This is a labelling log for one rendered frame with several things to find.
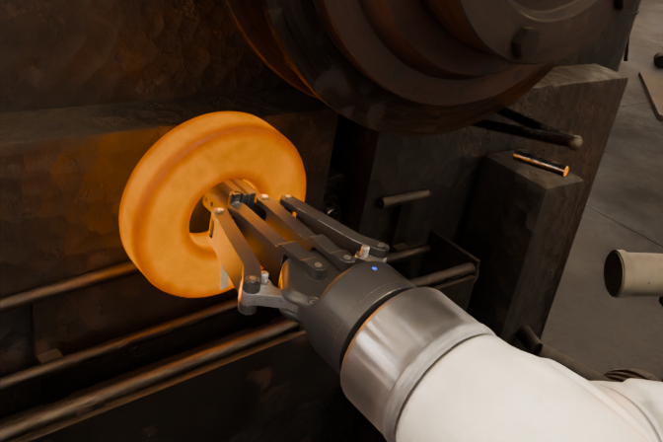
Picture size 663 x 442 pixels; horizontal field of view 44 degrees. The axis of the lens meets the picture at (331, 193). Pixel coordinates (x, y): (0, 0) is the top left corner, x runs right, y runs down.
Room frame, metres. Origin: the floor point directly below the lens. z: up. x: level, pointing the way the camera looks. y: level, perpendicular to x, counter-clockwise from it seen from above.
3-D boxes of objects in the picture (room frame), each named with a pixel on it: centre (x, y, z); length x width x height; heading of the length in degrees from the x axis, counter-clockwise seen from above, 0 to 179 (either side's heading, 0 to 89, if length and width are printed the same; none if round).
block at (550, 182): (0.90, -0.22, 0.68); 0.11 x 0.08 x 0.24; 43
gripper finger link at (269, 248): (0.52, 0.03, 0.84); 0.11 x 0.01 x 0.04; 45
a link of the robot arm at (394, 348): (0.43, -0.07, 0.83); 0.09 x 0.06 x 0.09; 133
